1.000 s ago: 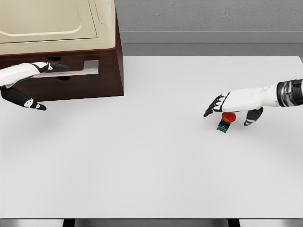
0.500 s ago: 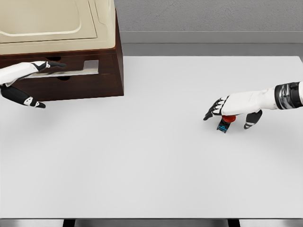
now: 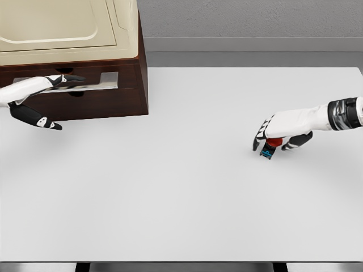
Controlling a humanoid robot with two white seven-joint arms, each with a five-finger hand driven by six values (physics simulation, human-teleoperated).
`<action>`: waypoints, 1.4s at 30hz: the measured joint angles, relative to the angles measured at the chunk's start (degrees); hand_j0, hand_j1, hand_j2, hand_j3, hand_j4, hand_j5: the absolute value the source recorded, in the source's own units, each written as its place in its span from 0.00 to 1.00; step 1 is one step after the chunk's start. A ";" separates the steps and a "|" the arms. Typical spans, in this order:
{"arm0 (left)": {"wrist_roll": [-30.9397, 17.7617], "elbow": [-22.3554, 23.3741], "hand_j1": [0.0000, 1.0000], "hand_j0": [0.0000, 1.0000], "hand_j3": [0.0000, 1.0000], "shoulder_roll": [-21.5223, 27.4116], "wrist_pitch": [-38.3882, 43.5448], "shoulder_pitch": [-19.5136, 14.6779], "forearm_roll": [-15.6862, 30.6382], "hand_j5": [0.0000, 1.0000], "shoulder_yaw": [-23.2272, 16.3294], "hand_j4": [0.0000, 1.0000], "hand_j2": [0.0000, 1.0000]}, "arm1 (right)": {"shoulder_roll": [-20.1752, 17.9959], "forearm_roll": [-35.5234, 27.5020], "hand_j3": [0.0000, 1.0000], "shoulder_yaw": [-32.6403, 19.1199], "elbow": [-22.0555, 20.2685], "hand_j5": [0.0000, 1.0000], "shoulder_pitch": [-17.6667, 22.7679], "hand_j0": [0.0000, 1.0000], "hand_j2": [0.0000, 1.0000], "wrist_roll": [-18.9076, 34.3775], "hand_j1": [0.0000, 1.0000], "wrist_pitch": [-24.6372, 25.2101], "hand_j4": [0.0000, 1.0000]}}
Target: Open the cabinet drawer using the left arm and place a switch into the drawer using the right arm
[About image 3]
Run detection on brown drawer with metal handle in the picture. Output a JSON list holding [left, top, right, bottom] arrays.
[[0, 64, 142, 93]]

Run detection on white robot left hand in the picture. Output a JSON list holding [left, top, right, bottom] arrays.
[[0, 73, 87, 131]]

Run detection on brown cabinet with cream top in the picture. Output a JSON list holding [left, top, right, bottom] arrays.
[[0, 0, 150, 122]]

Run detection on red button black switch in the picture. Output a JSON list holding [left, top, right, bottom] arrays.
[[261, 137, 285, 160]]

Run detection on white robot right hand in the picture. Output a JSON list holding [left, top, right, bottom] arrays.
[[252, 108, 315, 152]]

